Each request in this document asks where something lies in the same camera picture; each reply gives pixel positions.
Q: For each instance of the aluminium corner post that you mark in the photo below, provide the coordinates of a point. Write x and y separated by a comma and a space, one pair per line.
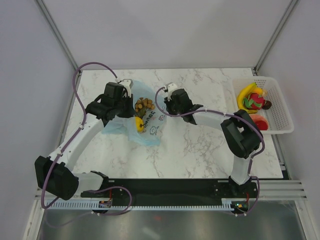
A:
275, 35
56, 32

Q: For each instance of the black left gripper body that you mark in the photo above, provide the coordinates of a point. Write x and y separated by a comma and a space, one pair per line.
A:
124, 106

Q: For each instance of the white slotted cable duct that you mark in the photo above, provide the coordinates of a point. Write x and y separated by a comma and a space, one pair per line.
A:
99, 205

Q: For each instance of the dark purple fake plum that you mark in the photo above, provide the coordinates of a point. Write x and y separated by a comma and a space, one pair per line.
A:
267, 105

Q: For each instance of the white plastic fruit basket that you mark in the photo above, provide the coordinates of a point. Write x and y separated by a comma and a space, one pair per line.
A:
278, 116

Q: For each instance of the light blue plastic bag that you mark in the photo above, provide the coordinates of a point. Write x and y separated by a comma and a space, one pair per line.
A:
154, 120

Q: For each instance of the fake watermelon slice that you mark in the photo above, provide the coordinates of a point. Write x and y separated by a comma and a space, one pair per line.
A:
260, 121

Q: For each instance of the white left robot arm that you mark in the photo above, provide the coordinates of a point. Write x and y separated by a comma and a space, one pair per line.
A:
54, 173

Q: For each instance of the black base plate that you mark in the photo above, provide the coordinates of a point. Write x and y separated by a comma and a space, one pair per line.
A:
188, 191

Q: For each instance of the red fake dragon fruit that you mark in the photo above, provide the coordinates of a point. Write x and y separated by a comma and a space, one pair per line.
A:
254, 101

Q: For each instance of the aluminium frame rail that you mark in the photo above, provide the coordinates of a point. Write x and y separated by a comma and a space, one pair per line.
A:
278, 188

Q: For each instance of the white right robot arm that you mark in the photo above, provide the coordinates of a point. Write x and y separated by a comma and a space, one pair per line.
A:
242, 135

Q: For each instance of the yellow fake banana bunch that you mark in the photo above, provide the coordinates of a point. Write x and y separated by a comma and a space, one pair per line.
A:
243, 94

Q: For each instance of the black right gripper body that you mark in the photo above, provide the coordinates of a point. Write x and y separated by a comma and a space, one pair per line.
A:
173, 109

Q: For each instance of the brown fake longan bunch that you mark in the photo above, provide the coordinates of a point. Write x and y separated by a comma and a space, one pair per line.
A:
142, 106

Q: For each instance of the orange fake peach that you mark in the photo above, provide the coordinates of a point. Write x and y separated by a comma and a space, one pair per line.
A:
260, 91

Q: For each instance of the left aluminium corner post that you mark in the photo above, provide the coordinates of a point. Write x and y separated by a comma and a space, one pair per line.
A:
56, 32

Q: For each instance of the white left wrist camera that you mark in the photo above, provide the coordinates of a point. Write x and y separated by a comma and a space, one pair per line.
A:
127, 86

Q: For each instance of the right aluminium corner post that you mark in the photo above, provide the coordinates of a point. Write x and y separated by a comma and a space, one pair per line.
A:
275, 35

